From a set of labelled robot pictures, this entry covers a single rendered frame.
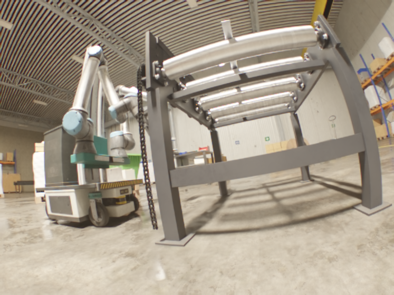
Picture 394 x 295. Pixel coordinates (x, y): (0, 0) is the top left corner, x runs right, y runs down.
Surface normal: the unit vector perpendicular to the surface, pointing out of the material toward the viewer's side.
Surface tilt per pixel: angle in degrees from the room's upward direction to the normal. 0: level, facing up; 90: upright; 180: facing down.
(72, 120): 95
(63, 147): 90
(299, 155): 90
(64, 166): 90
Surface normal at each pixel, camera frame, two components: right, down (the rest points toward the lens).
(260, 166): -0.34, -0.08
